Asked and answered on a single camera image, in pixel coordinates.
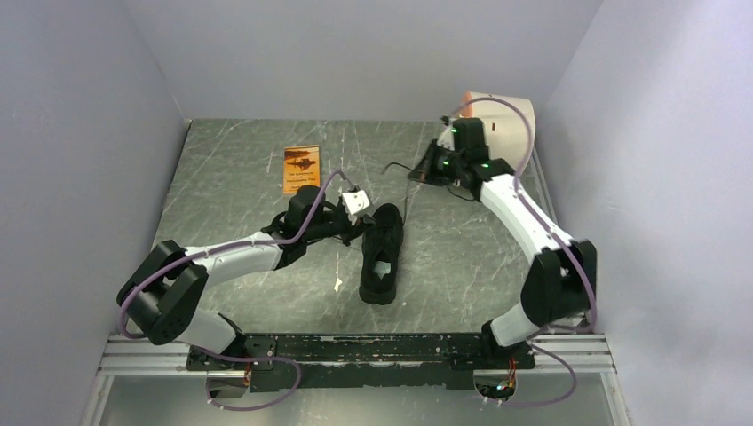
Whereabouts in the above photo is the orange book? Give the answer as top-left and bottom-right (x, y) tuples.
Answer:
(282, 145), (321, 195)

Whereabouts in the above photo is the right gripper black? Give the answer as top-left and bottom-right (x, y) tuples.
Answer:
(406, 139), (463, 187)

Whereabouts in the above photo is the aluminium frame rail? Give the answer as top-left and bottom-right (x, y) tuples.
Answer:
(97, 333), (630, 425)

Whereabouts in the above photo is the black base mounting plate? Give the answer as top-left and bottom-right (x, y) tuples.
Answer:
(186, 332), (535, 392)

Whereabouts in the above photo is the black sneaker shoe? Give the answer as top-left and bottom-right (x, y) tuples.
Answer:
(359, 203), (404, 305)

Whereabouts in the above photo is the cream cylinder orange lid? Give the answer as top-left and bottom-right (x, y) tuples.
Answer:
(454, 91), (536, 171)

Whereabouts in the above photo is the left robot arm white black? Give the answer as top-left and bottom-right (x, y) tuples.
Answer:
(116, 185), (371, 369)

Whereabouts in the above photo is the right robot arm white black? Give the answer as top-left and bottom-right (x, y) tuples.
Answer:
(418, 118), (597, 367)

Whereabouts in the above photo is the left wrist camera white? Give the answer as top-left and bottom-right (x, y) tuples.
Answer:
(340, 189), (372, 217)

